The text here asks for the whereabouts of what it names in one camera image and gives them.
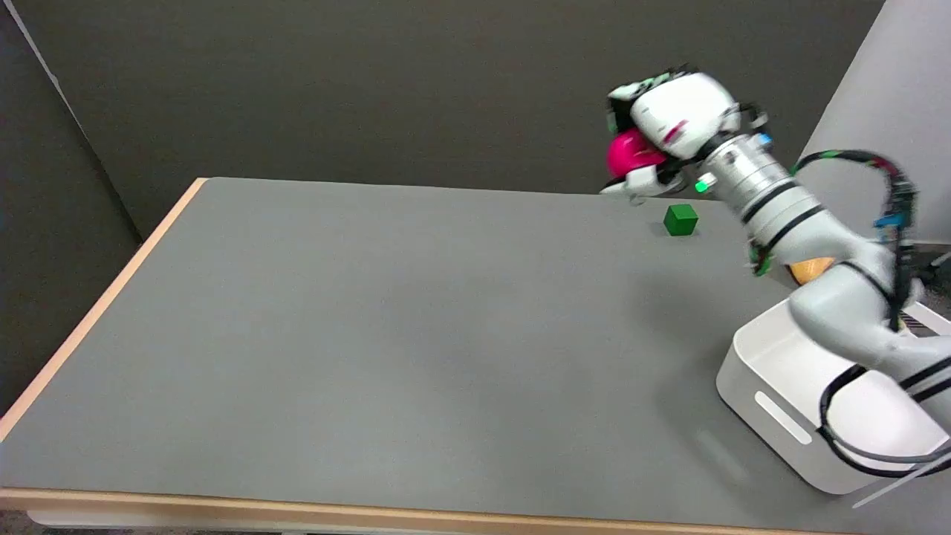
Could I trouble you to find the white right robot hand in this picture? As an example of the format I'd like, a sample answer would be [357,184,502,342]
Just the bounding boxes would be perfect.
[599,66,745,205]

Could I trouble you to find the pink ball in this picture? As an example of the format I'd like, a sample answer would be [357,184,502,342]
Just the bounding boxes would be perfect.
[606,128,668,179]

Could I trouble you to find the white plastic box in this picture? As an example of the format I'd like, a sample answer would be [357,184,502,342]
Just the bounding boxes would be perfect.
[715,295,951,496]

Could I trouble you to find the green cube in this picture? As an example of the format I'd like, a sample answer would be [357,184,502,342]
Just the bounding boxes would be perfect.
[663,204,700,238]

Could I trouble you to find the orange round object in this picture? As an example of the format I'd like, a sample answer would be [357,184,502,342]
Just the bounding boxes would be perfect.
[788,257,837,286]

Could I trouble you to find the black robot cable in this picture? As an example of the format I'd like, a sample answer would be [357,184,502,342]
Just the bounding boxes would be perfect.
[789,149,951,479]

